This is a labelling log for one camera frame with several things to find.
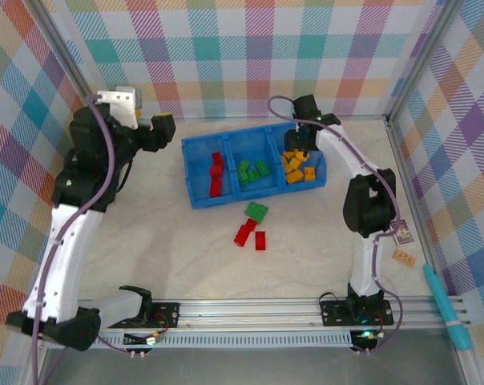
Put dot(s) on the purple and white card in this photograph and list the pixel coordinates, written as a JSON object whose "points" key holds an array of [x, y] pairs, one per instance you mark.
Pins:
{"points": [[403, 234]]}

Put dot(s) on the small black controller board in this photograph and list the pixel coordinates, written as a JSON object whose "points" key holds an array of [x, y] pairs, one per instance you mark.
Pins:
{"points": [[138, 340], [366, 341]]}

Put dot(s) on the teal pen-shaped tool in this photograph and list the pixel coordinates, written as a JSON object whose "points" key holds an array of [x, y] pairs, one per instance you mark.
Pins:
{"points": [[446, 309]]}

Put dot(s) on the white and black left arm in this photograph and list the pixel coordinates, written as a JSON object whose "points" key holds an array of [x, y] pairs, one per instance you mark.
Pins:
{"points": [[65, 248]]}

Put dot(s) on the yellow lego brick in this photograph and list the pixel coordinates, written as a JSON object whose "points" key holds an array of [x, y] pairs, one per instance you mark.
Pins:
{"points": [[310, 174], [294, 177], [288, 158], [300, 158], [295, 166]]}

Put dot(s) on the red lego brick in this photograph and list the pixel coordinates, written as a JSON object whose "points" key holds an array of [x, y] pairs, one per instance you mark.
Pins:
{"points": [[216, 187], [244, 234], [216, 172], [260, 240], [217, 159]]}

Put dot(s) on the dark green lego brick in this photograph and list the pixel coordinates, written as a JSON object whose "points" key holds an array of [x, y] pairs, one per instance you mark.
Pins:
{"points": [[262, 168]]}

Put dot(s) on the aluminium mounting rail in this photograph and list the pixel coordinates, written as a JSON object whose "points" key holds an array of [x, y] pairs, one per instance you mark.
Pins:
{"points": [[246, 313]]}

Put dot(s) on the small wooden tag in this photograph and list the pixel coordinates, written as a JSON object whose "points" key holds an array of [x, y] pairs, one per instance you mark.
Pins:
{"points": [[404, 257]]}

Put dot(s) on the blue three-compartment plastic bin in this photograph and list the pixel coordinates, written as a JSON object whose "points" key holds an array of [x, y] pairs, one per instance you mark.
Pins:
{"points": [[196, 168]]}

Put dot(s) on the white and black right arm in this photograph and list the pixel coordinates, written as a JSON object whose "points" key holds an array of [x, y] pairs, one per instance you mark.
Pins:
{"points": [[346, 156]]}

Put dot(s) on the aluminium side rail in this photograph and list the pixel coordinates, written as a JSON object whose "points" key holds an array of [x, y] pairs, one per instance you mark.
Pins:
{"points": [[409, 192]]}

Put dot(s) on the aluminium frame post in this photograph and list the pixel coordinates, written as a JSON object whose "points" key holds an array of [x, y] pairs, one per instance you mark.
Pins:
{"points": [[65, 48], [420, 60]]}

